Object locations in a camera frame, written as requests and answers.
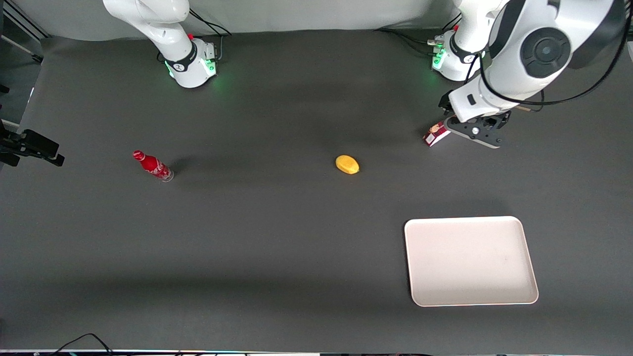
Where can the black clamp device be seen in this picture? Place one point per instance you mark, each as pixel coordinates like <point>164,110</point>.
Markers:
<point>34,146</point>

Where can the white backdrop cloth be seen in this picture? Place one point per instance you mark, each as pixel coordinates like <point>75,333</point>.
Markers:
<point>296,15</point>

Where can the red cookie box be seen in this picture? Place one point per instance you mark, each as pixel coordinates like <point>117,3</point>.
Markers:
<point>435,136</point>

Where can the dark grey table mat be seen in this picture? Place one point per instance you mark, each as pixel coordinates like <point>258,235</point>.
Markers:
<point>296,247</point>

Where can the white rectangular tray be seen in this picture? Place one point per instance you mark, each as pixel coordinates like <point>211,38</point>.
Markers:
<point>470,262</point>

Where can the aluminium frame bar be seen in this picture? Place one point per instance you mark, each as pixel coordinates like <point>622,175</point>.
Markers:
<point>24,20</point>

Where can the red cola bottle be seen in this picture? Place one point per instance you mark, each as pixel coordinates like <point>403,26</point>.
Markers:
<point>153,166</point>

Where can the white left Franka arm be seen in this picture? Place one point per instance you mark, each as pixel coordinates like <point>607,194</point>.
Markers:
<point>509,69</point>

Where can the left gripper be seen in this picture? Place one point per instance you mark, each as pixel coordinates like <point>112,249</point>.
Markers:
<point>444,104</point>

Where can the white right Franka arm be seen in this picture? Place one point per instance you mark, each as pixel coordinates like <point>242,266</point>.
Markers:
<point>168,29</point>

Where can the yellow lemon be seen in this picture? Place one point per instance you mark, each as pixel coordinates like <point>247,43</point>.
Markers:
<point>347,164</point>

